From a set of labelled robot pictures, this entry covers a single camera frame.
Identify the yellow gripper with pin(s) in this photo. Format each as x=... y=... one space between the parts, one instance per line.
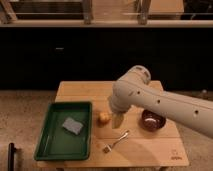
x=117 y=120

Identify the metal fork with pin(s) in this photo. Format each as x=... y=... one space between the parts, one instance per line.
x=108 y=148

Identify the green plastic tray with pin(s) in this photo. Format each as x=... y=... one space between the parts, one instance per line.
x=56 y=143

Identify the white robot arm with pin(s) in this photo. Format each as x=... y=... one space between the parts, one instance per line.
x=133 y=88

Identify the wooden railing shelf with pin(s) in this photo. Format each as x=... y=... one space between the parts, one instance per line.
x=106 y=13

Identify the black post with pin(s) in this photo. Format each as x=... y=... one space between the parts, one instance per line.
x=11 y=153

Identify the small yellow fruit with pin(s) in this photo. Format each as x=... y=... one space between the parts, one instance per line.
x=104 y=118

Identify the dark red bowl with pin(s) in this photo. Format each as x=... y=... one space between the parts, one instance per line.
x=151 y=121

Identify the wooden table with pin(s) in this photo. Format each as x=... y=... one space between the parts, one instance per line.
x=163 y=148

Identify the grey-blue sponge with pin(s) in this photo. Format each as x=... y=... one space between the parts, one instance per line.
x=72 y=125

